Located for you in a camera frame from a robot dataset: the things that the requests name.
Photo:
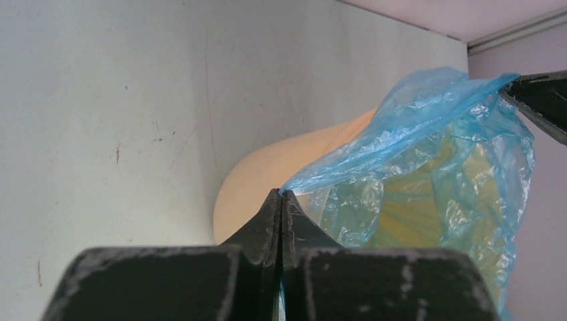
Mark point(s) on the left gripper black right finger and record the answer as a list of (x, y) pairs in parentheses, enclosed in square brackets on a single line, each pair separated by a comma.
[(323, 280)]

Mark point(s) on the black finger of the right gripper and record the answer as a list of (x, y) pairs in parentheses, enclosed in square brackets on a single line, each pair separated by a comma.
[(542, 99)]

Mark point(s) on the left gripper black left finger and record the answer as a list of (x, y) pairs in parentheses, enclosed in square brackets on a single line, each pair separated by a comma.
[(235, 280)]

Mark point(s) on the yellow capybara trash bin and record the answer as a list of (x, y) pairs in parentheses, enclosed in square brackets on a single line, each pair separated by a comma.
[(274, 177)]

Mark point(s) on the blue plastic trash bag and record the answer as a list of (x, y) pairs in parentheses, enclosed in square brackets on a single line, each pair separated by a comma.
[(342, 190)]

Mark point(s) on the right corner frame post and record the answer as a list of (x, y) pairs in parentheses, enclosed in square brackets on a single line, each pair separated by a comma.
[(518, 31)]

